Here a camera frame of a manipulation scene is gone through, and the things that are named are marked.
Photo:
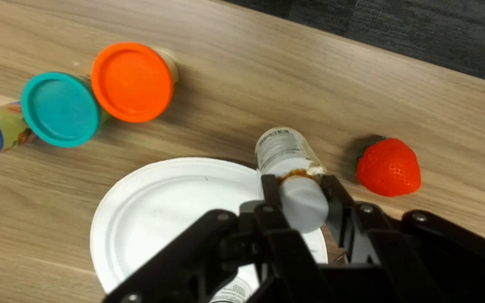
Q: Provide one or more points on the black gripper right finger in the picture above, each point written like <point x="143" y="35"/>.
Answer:
<point x="337" y="216"/>

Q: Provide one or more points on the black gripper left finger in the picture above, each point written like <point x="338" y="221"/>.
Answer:
<point x="273" y="195"/>

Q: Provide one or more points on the white pill bottle with label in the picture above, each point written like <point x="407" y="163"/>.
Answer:
<point x="295" y="178"/>

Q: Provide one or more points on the orange lid dough tub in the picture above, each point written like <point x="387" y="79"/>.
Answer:
<point x="133" y="81"/>

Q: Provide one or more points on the teal lid dough tub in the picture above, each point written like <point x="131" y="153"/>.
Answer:
<point x="59" y="109"/>

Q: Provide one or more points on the white paper plate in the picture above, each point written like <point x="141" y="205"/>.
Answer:
<point x="168" y="219"/>

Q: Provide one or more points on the red ball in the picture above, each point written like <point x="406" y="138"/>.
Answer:
<point x="389" y="168"/>

